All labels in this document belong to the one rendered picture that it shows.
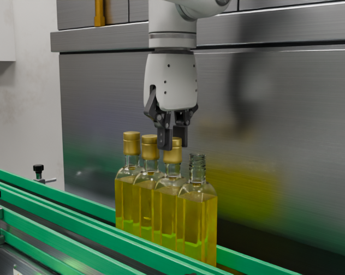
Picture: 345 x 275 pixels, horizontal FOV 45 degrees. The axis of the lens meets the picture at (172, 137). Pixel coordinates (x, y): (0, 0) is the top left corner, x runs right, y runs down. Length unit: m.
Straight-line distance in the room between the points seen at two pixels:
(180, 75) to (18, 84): 3.32
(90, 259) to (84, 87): 0.57
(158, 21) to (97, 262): 0.43
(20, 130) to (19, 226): 3.06
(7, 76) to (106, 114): 2.95
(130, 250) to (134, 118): 0.37
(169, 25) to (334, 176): 0.37
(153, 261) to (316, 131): 0.37
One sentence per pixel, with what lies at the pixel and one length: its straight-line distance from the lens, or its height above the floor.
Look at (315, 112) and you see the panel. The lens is 0.75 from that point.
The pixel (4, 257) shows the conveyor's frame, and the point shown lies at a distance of 1.08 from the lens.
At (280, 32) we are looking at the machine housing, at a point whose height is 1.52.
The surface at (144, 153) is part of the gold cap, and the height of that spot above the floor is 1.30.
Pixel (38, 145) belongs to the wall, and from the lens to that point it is 3.96.
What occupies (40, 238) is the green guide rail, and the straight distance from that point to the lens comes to 0.94.
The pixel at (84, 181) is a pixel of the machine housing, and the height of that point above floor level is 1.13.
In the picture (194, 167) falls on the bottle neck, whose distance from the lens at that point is 0.73.
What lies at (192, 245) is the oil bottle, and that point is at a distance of 0.76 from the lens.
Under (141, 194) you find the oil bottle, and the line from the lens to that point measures 0.82.
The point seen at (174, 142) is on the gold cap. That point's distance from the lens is 0.76.
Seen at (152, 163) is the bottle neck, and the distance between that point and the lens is 0.81.
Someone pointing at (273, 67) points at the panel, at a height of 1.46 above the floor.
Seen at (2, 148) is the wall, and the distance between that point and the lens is 4.19.
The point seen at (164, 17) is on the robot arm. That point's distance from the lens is 0.72.
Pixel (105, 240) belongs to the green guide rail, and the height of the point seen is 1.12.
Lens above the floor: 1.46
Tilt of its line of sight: 10 degrees down
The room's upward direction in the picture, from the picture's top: straight up
